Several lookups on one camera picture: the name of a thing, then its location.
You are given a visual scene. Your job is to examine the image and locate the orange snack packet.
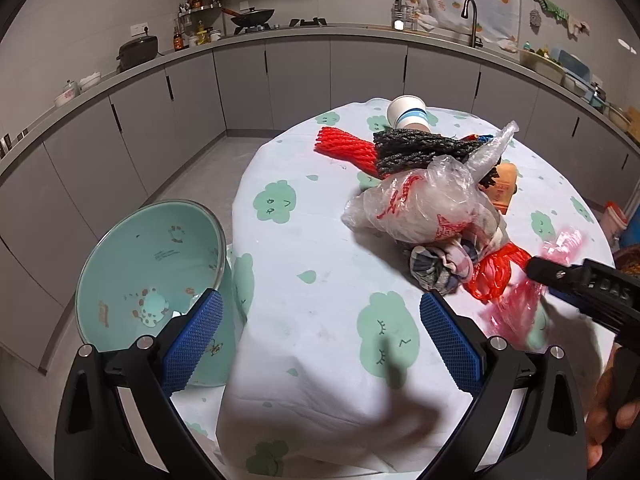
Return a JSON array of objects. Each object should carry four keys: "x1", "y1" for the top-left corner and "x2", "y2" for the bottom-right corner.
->
[{"x1": 487, "y1": 160, "x2": 518, "y2": 216}]

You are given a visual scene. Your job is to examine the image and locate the grey kitchen cabinets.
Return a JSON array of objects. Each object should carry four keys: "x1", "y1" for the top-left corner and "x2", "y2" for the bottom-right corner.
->
[{"x1": 0, "y1": 37, "x2": 640, "y2": 376}]

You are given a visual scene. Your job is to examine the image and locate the crumpled plaid cloth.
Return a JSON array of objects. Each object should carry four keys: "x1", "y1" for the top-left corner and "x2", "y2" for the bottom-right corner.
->
[{"x1": 407, "y1": 237, "x2": 481, "y2": 293}]

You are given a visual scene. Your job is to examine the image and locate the person's right hand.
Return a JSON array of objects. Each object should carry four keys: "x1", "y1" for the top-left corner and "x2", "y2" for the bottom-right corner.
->
[{"x1": 586, "y1": 347, "x2": 640, "y2": 472}]

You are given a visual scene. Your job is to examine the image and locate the floral white bowl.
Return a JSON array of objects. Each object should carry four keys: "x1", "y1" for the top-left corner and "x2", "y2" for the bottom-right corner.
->
[{"x1": 54, "y1": 80, "x2": 81, "y2": 107}]

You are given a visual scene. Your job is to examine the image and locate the green striped hanging cloth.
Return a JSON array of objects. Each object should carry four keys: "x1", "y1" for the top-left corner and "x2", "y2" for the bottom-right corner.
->
[{"x1": 532, "y1": 0, "x2": 569, "y2": 19}]

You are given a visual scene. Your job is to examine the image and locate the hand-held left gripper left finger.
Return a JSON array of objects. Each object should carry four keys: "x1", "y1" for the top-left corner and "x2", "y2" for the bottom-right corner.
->
[{"x1": 54, "y1": 289, "x2": 226, "y2": 480}]

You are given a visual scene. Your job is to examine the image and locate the blue plastic basket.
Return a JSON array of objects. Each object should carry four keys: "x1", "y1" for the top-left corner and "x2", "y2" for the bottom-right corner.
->
[{"x1": 550, "y1": 49, "x2": 592, "y2": 82}]

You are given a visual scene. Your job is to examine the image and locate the spice rack with bottles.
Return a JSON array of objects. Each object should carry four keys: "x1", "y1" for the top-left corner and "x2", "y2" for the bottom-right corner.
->
[{"x1": 172, "y1": 0, "x2": 223, "y2": 51}]

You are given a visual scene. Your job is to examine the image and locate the dark kitchen faucet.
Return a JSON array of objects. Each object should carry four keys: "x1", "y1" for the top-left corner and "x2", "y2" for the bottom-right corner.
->
[{"x1": 461, "y1": 0, "x2": 484, "y2": 49}]

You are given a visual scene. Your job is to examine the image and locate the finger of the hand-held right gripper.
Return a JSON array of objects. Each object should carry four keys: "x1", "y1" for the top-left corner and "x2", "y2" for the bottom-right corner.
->
[{"x1": 526, "y1": 256, "x2": 586, "y2": 308}]

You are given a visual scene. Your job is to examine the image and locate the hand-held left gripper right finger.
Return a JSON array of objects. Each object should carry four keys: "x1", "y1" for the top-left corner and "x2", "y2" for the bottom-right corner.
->
[{"x1": 419, "y1": 291, "x2": 588, "y2": 480}]

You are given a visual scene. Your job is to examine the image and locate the black gas stove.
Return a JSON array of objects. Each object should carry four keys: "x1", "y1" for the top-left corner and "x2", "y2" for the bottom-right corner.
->
[{"x1": 234, "y1": 18, "x2": 329, "y2": 36}]

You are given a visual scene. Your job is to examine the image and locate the black wok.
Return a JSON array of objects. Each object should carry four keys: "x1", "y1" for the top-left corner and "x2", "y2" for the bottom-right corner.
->
[{"x1": 222, "y1": 6, "x2": 276, "y2": 28}]

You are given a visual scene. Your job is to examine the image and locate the black rice cooker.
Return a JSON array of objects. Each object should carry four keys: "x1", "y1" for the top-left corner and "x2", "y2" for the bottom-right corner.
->
[{"x1": 116, "y1": 35, "x2": 161, "y2": 72}]

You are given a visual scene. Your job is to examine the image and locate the metal utensil holder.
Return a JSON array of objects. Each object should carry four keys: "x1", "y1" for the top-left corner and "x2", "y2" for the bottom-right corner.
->
[{"x1": 391, "y1": 0, "x2": 419, "y2": 31}]

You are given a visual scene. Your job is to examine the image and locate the clear red printed plastic bag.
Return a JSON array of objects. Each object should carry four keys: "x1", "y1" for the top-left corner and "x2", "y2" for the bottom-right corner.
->
[{"x1": 341, "y1": 121, "x2": 521, "y2": 256}]

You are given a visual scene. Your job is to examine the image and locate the red foam fruit net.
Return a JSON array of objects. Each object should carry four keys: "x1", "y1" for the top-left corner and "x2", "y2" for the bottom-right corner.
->
[{"x1": 313, "y1": 127, "x2": 381, "y2": 177}]

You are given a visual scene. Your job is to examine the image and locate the grey kitchen countertop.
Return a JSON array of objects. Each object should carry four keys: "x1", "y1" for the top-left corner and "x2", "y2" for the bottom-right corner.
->
[{"x1": 0, "y1": 22, "x2": 640, "y2": 171}]

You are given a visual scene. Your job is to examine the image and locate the white paper cup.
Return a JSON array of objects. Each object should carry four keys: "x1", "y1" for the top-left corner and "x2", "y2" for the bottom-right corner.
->
[{"x1": 386, "y1": 95, "x2": 431, "y2": 132}]

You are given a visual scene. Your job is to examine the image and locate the red mesh net bag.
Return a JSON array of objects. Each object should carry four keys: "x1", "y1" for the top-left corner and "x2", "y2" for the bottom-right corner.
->
[{"x1": 465, "y1": 242, "x2": 533, "y2": 303}]

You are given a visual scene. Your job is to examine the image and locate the mint green trash bin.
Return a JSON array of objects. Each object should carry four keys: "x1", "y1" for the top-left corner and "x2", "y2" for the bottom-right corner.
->
[{"x1": 75, "y1": 200, "x2": 248, "y2": 388}]

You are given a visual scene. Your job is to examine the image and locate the black foam fruit net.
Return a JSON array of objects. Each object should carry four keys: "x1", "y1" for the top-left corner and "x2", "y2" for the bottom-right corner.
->
[{"x1": 372, "y1": 128, "x2": 501, "y2": 190}]

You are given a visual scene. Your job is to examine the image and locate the pink plastic wrapper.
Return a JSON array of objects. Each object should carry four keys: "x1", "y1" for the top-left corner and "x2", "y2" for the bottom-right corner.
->
[{"x1": 480, "y1": 230, "x2": 586, "y2": 351}]

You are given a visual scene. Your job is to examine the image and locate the beige wash basin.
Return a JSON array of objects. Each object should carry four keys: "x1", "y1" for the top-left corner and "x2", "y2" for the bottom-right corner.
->
[{"x1": 520, "y1": 49, "x2": 566, "y2": 84}]

